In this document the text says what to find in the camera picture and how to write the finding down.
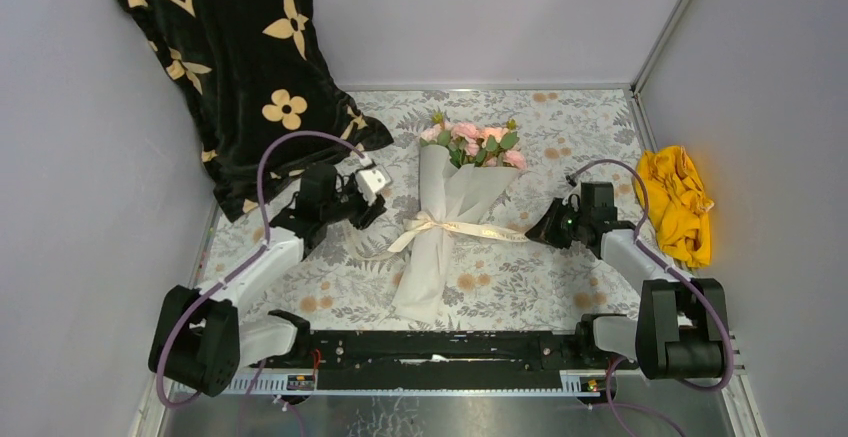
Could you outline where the cream printed ribbon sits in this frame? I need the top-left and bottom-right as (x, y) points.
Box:
(344, 215), (531, 263)

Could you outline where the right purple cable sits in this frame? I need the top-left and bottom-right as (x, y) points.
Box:
(566, 158), (737, 437)

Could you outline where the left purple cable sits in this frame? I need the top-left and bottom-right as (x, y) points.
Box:
(154, 130), (372, 437)

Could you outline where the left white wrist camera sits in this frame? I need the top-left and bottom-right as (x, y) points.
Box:
(354, 156), (392, 206)

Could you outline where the aluminium frame rail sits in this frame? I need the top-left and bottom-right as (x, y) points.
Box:
(129, 327), (770, 437)

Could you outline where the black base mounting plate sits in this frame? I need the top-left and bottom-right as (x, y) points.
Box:
(266, 330), (616, 394)

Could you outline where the black blanket with cream flowers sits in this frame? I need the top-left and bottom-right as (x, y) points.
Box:
(117, 0), (393, 221)

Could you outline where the floral patterned table mat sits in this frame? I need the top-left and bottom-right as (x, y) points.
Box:
(244, 89), (643, 330)

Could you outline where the white translucent wrapping paper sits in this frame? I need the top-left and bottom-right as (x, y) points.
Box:
(392, 145), (519, 324)

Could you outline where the purple cable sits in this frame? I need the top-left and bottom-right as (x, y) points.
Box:
(154, 130), (372, 437)
(566, 158), (737, 437)

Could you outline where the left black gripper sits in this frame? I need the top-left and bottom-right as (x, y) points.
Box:
(321, 170), (387, 232)

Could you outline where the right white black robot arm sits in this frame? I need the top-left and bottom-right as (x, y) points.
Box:
(525, 182), (734, 388)

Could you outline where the yellow cloth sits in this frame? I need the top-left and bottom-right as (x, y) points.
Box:
(634, 146), (714, 269)

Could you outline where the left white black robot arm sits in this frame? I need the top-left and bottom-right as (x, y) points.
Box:
(148, 163), (391, 397)

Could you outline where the pink fake flower bouquet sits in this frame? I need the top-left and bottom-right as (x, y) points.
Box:
(419, 111), (527, 170)

